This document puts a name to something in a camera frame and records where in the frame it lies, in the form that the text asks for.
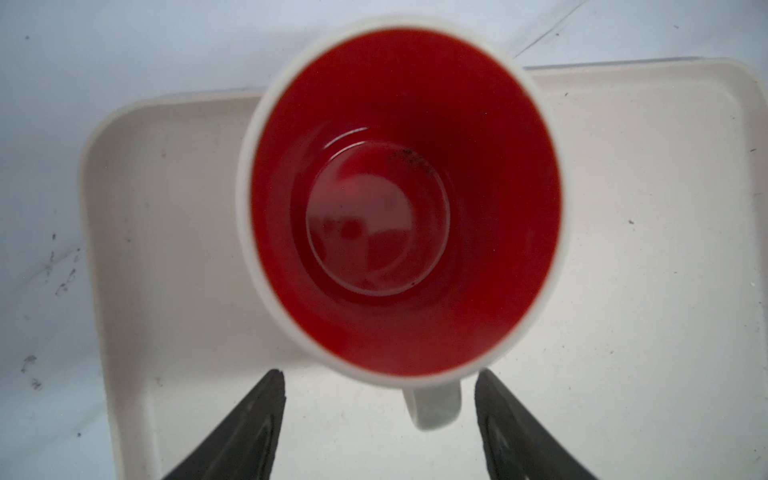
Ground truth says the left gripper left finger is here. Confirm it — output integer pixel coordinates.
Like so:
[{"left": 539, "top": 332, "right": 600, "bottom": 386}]
[{"left": 166, "top": 369, "right": 286, "bottom": 480}]

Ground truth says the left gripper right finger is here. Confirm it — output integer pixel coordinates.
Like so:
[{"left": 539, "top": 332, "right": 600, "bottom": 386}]
[{"left": 474, "top": 369, "right": 595, "bottom": 480}]

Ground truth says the red mug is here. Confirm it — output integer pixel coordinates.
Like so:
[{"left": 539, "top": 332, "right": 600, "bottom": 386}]
[{"left": 235, "top": 15, "right": 570, "bottom": 431}]

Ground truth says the beige serving tray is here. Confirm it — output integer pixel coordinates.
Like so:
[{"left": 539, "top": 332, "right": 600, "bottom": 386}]
[{"left": 80, "top": 59, "right": 767, "bottom": 479}]

